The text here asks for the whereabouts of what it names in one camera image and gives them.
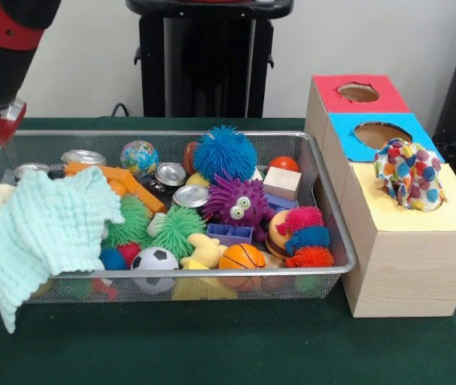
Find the mint green cloth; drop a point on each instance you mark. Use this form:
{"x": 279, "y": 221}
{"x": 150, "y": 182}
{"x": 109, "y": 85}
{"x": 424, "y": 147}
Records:
{"x": 43, "y": 228}

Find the blue spiky toy with eyes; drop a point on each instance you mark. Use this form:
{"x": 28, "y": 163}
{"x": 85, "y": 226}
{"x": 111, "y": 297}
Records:
{"x": 224, "y": 152}

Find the polka dot cloth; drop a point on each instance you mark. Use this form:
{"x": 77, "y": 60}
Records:
{"x": 410, "y": 176}

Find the shallow silver mesh bin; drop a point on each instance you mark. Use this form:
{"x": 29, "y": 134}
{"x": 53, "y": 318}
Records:
{"x": 316, "y": 168}

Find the wooden box with three holes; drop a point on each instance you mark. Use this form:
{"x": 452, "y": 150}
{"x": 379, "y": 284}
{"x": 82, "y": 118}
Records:
{"x": 408, "y": 272}

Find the orange plastic building brick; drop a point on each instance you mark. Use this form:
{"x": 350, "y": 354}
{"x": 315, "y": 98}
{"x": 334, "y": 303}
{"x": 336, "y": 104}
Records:
{"x": 131, "y": 184}

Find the small soccer ball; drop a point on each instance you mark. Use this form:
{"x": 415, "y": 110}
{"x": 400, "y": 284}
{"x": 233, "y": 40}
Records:
{"x": 153, "y": 260}

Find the green spiky rubber ball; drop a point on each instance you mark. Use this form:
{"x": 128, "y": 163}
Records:
{"x": 180, "y": 228}

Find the purple spiky toy with eyes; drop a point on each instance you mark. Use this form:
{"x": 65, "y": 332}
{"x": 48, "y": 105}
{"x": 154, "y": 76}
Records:
{"x": 228, "y": 196}

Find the orange mini basketball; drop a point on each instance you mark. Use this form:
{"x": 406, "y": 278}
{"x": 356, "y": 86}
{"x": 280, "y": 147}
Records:
{"x": 242, "y": 258}

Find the dark green tablecloth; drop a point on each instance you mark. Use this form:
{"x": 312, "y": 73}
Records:
{"x": 212, "y": 349}

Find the red ball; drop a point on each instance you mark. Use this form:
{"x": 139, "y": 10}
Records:
{"x": 284, "y": 163}

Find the multicolour spiky caterpillar toy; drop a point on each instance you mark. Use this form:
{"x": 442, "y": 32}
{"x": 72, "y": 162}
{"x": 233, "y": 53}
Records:
{"x": 308, "y": 236}

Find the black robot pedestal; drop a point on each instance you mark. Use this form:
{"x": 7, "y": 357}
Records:
{"x": 151, "y": 68}

